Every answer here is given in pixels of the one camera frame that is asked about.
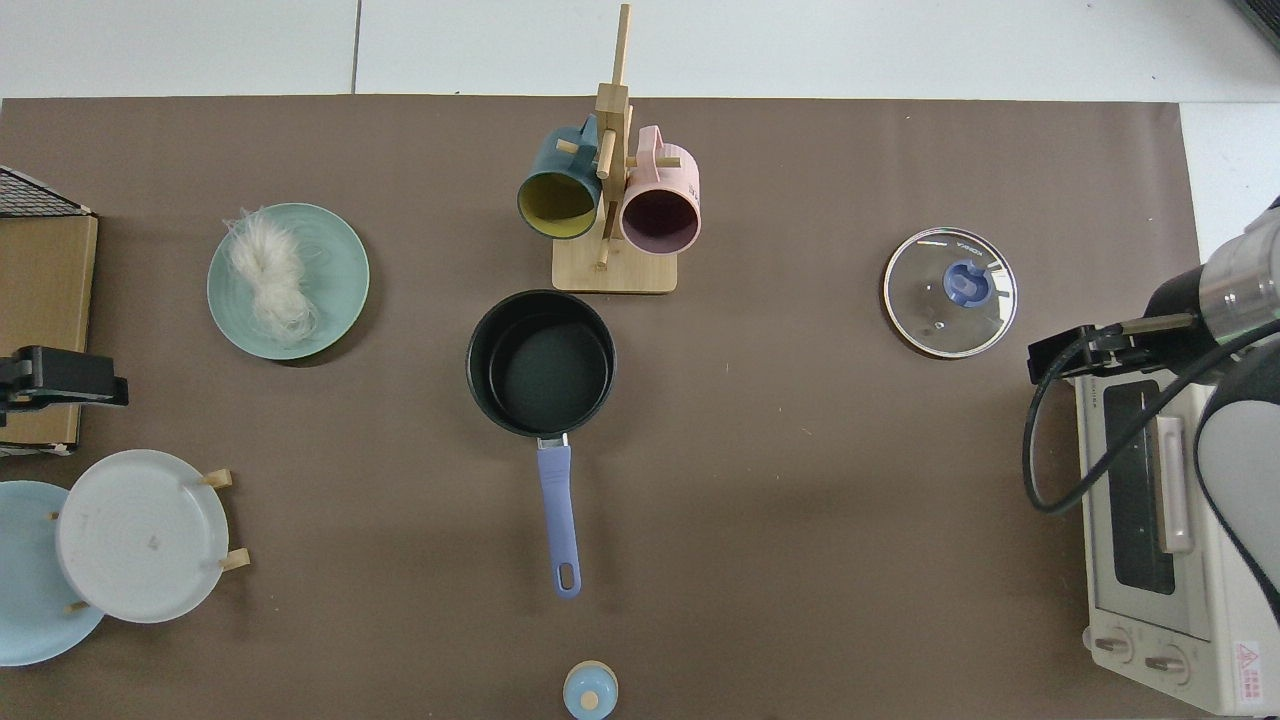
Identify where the white vermicelli bundle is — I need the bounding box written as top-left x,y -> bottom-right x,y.
222,208 -> 321,346

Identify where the glass lid blue knob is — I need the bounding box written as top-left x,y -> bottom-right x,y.
883,227 -> 1019,359

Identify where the wooden plate rack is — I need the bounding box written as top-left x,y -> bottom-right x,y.
48,468 -> 251,614

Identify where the white plate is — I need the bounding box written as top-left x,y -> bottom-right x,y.
55,449 -> 231,624

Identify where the light blue plate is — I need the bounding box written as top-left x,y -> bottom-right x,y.
0,480 -> 106,668

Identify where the green plate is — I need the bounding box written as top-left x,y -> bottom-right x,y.
207,203 -> 371,361

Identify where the pale toaster oven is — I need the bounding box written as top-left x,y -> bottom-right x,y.
1073,370 -> 1280,717

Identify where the black angular object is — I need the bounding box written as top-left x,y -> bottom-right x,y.
1233,0 -> 1280,53

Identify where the brown table cloth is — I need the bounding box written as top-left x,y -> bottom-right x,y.
0,95 -> 1202,720

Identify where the dark teal cup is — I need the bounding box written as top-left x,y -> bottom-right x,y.
517,113 -> 603,241

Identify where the pink cup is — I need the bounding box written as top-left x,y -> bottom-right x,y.
620,125 -> 702,255

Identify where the wooden cup stand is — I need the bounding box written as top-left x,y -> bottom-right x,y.
552,3 -> 681,295

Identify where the small blue round thing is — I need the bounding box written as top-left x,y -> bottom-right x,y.
563,661 -> 619,720

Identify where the wire basket wooden floor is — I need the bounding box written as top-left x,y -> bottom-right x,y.
0,165 -> 99,456

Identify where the black pot blue handle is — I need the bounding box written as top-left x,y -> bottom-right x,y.
465,290 -> 618,599

